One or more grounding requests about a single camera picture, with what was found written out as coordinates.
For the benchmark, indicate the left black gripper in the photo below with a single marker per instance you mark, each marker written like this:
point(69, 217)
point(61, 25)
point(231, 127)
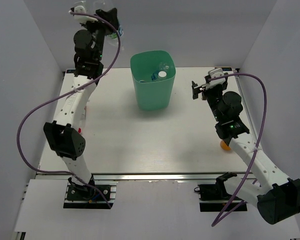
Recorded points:
point(111, 17)

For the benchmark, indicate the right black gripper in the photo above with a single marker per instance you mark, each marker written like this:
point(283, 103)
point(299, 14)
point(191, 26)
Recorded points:
point(196, 90)

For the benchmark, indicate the crushed bottle blue label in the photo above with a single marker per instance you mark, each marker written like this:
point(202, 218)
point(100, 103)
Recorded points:
point(162, 67)

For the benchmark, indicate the bottle red label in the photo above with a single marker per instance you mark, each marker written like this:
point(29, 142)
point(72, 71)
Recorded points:
point(82, 121)

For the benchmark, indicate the bottle green blue label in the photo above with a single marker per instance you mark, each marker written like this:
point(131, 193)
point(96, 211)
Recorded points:
point(104, 9)

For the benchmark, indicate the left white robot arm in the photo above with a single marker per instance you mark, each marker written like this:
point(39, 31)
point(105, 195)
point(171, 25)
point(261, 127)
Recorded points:
point(63, 132)

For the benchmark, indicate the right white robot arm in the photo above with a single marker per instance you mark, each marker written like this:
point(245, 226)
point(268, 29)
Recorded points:
point(278, 196)

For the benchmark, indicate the green plastic bin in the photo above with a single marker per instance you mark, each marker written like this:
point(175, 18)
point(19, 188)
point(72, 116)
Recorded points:
point(152, 95)

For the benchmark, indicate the orange juice bottle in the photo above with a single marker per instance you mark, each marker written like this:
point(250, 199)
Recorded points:
point(224, 146)

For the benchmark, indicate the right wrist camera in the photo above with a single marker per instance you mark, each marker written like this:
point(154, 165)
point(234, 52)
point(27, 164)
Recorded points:
point(214, 77)

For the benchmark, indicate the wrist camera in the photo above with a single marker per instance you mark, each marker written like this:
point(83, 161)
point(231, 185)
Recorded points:
point(214, 77)
point(80, 15)

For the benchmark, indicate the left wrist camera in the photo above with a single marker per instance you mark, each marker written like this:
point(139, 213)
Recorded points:
point(80, 15)

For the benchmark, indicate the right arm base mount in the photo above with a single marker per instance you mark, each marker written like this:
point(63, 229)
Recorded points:
point(213, 197)

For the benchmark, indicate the aluminium frame rail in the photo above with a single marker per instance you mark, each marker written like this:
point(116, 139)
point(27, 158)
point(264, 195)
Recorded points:
point(140, 177)

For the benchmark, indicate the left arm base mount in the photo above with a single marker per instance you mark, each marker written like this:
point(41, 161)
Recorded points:
point(85, 197)

